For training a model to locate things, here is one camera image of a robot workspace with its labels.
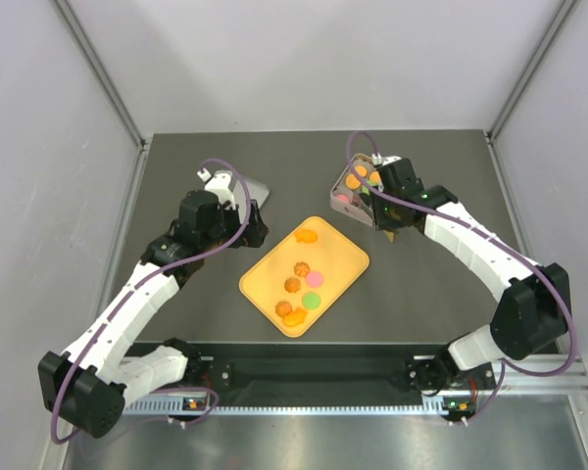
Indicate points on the grey slotted cable duct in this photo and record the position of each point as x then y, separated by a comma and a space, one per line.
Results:
194, 405

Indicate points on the yellow plastic tray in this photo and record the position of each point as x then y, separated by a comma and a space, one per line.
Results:
340, 261

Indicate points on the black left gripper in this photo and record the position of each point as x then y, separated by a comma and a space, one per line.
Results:
256, 229

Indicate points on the tan swirl cookie lower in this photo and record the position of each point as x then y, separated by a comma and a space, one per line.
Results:
283, 308

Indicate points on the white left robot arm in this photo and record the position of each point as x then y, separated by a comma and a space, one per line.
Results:
89, 384

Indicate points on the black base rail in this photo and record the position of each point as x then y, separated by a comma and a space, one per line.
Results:
323, 374

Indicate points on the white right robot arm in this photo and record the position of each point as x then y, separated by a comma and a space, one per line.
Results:
533, 301

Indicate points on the orange fish cookie lower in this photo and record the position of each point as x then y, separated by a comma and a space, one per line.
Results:
295, 317

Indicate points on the round tan dotted biscuit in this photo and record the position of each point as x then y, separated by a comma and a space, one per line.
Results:
361, 170

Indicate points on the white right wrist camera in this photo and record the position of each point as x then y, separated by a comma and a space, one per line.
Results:
378, 160

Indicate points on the orange fish cookie upper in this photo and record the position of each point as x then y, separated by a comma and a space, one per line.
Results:
306, 236

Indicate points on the orange fish cookie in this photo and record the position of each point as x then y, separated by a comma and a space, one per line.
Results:
306, 236
295, 317

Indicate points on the black sandwich cookie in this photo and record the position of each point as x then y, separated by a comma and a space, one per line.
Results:
361, 200

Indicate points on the pink cookie tin box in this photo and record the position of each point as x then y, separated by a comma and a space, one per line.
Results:
339, 187

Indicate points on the metal serving tongs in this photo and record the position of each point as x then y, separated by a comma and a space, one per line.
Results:
380, 216

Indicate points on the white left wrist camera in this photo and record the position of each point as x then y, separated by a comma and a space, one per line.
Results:
221, 183

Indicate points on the aluminium frame post right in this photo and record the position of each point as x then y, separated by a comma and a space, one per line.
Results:
539, 53

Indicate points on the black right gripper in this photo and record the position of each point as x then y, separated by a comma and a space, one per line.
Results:
382, 221

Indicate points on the tan swirl cookie middle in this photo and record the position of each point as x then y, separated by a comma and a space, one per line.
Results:
292, 285

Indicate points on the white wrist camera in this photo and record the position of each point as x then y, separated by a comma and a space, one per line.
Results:
378, 160
221, 183

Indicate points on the tan swirl cookie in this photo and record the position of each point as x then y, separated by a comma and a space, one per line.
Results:
292, 285
283, 308

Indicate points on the tan flower cookie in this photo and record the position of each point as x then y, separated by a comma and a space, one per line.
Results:
301, 269

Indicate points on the aluminium frame post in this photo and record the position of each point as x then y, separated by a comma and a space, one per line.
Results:
89, 53
539, 53

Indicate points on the silver tin lid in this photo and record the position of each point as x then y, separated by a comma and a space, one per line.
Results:
258, 191

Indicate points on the aluminium frame post left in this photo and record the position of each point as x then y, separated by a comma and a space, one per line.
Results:
89, 53

